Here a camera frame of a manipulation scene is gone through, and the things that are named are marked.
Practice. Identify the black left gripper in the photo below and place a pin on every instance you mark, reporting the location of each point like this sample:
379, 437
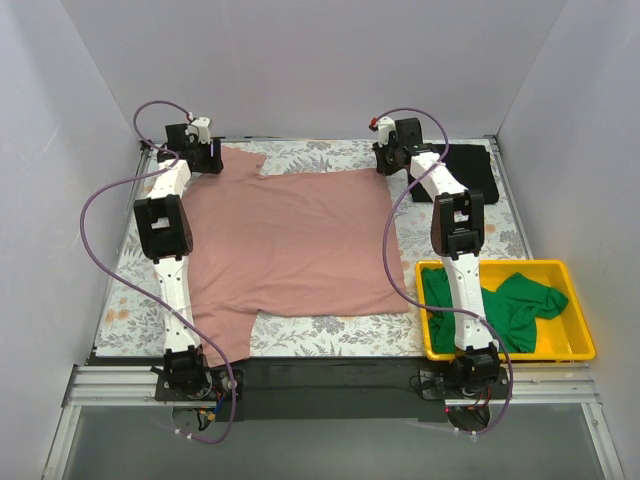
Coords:
208, 163

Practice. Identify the yellow plastic bin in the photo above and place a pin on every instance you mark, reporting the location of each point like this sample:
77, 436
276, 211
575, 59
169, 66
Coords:
564, 338

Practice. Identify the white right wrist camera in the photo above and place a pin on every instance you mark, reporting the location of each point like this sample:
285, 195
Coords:
385, 128

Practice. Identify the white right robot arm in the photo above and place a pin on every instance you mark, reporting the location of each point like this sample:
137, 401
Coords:
457, 236

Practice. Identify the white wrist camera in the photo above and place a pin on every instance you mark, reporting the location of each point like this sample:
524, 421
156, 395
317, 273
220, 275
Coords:
198, 130
385, 128

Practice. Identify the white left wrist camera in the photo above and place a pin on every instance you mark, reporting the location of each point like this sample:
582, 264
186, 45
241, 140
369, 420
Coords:
198, 130

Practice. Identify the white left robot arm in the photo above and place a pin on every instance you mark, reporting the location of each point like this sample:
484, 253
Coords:
166, 240

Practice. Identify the green t shirt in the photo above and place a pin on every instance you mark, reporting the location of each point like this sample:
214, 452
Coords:
511, 309

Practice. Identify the pink t shirt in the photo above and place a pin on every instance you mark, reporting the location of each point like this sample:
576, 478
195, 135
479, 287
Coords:
292, 245

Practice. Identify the floral patterned table mat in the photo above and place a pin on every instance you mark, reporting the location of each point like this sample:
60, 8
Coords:
131, 325

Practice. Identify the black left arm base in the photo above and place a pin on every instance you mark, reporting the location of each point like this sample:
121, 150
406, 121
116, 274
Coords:
214, 383

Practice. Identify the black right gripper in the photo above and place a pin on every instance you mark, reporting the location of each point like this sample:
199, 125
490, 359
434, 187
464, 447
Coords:
386, 161

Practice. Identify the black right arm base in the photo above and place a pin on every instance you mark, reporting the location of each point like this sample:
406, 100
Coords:
438, 385

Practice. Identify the folded black t shirt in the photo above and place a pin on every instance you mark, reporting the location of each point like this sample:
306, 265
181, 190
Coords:
471, 166

